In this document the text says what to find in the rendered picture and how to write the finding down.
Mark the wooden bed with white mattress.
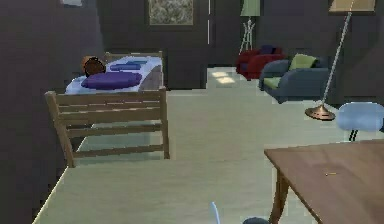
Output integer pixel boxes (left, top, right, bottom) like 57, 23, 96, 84
44, 50, 171, 169

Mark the red armchair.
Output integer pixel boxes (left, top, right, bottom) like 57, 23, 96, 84
235, 47, 288, 81

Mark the purple pillow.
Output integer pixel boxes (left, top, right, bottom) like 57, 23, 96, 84
80, 71, 144, 91

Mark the dark blue cushion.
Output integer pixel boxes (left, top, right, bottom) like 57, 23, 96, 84
259, 44, 276, 56

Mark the framed picture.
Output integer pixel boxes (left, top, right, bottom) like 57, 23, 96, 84
147, 0, 195, 27

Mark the green shade tripod lamp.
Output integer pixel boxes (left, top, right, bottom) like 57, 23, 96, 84
238, 0, 262, 55

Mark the blue-grey armchair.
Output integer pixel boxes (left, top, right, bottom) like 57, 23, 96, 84
258, 56, 334, 105

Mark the brown basketball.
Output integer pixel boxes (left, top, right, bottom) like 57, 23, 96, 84
81, 55, 107, 78

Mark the green cushion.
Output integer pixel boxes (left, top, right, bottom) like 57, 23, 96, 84
288, 53, 318, 72

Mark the brass floor lamp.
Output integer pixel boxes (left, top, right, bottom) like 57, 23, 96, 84
304, 0, 377, 122

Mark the brown wooden table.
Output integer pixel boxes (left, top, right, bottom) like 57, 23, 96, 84
263, 139, 384, 224

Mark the pale blue chair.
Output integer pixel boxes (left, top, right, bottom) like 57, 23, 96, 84
335, 101, 384, 142

